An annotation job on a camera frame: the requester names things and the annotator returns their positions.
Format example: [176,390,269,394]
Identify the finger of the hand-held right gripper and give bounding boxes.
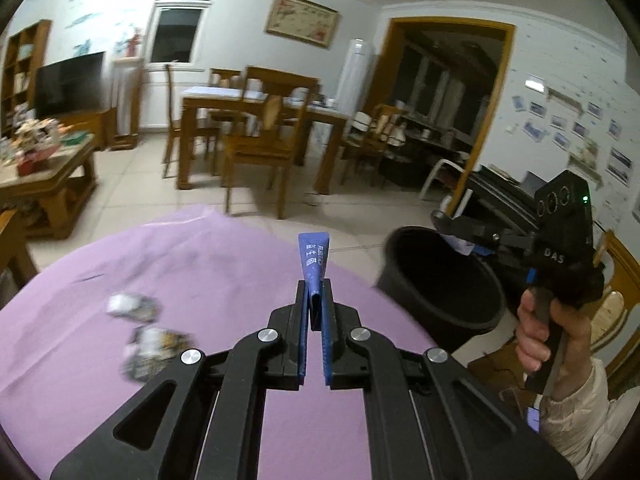
[431,209,501,242]
[470,240,501,261]

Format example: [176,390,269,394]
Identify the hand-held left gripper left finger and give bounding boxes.
[50,280,307,480]

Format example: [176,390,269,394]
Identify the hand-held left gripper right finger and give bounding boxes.
[320,279,578,480]

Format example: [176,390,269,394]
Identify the white wrapper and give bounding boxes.
[447,234,476,257]

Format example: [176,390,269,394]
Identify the black trash bin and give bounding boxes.
[376,226,507,336]

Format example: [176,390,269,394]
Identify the blue plastic wrapper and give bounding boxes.
[297,232,331,332]

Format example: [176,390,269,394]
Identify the person's right forearm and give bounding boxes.
[536,357,637,479]

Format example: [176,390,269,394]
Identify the person's right hand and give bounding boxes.
[516,290,594,387]

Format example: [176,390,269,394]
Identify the black cabinet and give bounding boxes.
[464,164,552,235]

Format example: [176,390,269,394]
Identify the white plastic chair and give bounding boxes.
[418,156,474,207]

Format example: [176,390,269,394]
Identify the wooden chair pale cushion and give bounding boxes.
[591,229,640,397]

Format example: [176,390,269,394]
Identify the wooden dining chair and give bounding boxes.
[221,65,322,221]
[208,66,247,92]
[344,103,409,187]
[161,62,222,179]

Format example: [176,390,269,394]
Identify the purple tablecloth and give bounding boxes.
[0,205,442,480]

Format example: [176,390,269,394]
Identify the brown cardboard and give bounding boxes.
[467,334,532,413]

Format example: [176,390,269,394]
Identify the large silver dark wrapper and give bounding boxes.
[119,326,197,387]

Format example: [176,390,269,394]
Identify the small silver dark wrapper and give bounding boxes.
[106,293,162,324]

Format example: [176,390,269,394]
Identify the white standing air conditioner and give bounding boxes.
[333,37,376,117]

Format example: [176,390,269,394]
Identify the wooden dining table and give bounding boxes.
[176,85,352,197]

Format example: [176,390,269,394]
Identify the tall wooden stand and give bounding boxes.
[110,56,144,152]

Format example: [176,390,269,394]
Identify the wooden coffee table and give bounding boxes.
[0,132,99,242]

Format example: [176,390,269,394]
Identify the wooden television stand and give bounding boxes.
[59,107,114,152]

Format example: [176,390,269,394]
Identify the flower decoration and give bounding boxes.
[13,116,64,177]

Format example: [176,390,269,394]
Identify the dark window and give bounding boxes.
[148,0,222,67]

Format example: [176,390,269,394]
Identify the black television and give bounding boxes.
[34,51,107,121]

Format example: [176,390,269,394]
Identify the wooden bookshelf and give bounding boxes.
[0,19,53,129]

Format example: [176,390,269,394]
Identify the wooden door frame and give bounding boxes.
[364,16,517,222]

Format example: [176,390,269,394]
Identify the group of wall photos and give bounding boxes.
[509,74,637,198]

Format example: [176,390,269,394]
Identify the framed wide wall picture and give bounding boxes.
[264,0,342,51]

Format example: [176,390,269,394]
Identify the red wall decoration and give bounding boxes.
[124,26,144,59]

